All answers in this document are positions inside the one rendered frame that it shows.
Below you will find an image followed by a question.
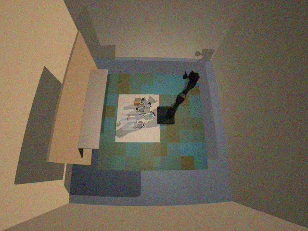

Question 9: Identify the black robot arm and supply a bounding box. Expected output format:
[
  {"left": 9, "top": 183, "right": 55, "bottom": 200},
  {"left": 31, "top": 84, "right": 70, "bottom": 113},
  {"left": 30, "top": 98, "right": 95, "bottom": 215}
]
[{"left": 166, "top": 72, "right": 199, "bottom": 119}]

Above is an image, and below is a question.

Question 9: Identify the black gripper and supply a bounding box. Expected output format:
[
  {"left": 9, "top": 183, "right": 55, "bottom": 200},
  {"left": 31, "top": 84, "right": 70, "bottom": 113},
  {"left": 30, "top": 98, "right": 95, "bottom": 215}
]
[{"left": 183, "top": 72, "right": 193, "bottom": 80}]

